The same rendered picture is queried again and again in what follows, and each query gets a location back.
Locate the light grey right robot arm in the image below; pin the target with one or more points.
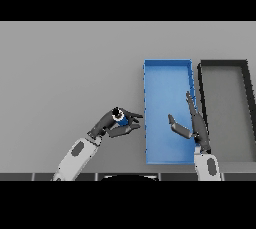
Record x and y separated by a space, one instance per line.
206 166

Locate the dark grey rectangular bin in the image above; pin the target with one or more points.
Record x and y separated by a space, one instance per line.
227 113

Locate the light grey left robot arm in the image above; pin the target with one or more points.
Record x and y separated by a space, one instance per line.
75 157

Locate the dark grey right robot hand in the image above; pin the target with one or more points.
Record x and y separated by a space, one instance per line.
199 126

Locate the blue rectangular bin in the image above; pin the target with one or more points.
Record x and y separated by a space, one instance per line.
166 113

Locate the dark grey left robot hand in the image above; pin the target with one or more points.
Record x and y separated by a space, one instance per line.
106 122

